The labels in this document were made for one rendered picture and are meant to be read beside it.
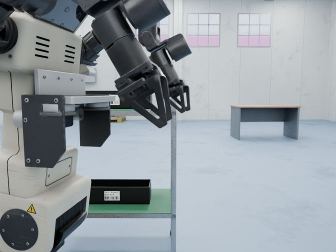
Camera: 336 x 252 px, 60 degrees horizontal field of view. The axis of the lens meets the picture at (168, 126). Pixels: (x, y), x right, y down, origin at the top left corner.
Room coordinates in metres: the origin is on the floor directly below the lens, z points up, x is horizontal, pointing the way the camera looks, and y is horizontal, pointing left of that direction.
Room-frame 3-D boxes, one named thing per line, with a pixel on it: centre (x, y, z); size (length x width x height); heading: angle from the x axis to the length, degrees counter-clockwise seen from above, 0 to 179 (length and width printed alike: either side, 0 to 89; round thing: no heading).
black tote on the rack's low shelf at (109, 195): (1.85, 0.40, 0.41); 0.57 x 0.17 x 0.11; 90
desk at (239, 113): (6.77, -2.22, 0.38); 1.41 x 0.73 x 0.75; 93
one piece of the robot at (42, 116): (0.75, 0.26, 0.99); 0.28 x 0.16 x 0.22; 169
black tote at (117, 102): (1.86, 0.39, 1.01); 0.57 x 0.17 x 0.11; 89
